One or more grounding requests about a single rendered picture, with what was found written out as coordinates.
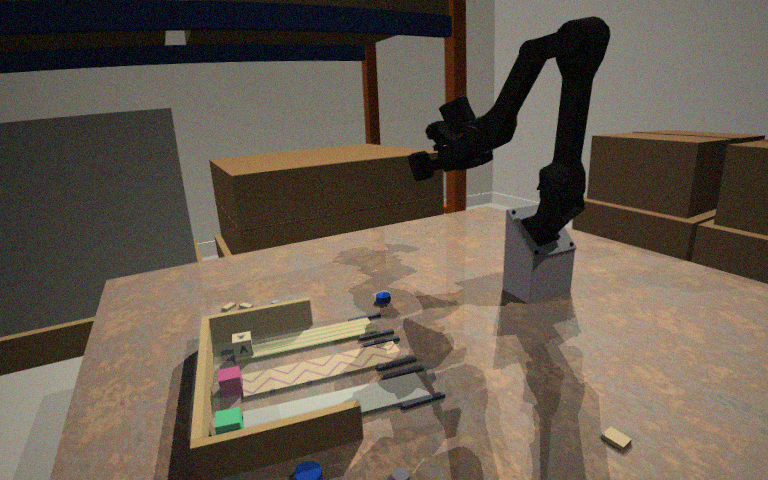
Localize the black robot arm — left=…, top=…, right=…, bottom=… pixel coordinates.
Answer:
left=426, top=16, right=610, bottom=247

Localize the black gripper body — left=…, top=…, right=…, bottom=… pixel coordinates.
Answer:
left=408, top=140, right=480, bottom=181

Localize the tan strip with green stripes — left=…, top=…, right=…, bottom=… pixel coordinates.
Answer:
left=326, top=318, right=377, bottom=344

